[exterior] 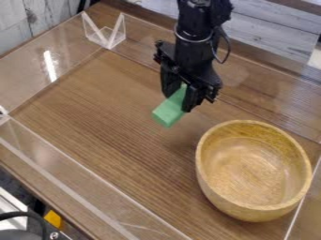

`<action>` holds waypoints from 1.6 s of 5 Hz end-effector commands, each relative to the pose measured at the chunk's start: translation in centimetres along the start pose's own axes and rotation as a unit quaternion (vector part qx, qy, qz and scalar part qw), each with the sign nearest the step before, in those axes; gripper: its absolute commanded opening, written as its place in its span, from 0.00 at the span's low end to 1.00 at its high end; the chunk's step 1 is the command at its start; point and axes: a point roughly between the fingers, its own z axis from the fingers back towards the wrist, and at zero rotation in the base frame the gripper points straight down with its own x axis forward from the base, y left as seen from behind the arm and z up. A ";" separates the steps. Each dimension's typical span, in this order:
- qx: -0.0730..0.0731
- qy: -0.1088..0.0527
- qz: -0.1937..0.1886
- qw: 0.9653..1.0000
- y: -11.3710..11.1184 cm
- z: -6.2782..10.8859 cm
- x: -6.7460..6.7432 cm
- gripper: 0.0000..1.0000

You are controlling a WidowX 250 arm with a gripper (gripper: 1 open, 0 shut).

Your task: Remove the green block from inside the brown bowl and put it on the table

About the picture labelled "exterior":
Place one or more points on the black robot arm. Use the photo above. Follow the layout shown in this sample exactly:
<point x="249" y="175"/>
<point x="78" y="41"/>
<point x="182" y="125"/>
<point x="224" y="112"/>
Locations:
<point x="200" y="18"/>

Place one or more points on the brown wooden bowl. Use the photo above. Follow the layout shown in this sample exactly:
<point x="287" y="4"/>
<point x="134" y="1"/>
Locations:
<point x="253" y="170"/>

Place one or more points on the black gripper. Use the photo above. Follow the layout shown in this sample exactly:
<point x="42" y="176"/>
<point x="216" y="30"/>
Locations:
<point x="185" y="61"/>

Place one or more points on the clear acrylic corner bracket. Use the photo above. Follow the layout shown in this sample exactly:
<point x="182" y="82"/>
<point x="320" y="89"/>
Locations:
<point x="106" y="37"/>

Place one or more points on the green rectangular block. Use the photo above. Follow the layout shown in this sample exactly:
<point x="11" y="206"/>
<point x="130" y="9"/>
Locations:
<point x="169" y="112"/>

